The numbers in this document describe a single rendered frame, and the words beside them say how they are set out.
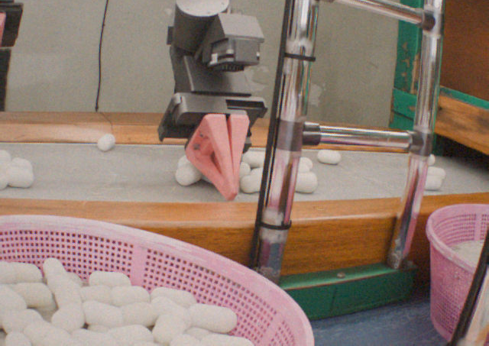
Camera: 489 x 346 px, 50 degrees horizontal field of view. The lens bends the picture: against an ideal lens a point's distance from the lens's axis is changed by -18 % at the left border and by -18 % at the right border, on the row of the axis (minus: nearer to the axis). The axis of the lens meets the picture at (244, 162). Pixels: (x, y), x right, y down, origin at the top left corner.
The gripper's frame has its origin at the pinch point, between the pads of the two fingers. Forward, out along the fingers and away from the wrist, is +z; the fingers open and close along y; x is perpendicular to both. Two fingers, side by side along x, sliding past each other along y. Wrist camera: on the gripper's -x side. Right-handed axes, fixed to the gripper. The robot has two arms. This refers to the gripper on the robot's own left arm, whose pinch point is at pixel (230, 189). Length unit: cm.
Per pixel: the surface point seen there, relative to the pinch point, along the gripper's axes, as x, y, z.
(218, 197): 3.2, 0.2, -1.2
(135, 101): 156, 52, -144
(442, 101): 6, 49, -21
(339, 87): 133, 146, -140
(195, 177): 4.6, -1.1, -4.4
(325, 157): 11.3, 21.7, -12.1
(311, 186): 2.7, 11.2, -2.0
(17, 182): 3.4, -22.3, -2.6
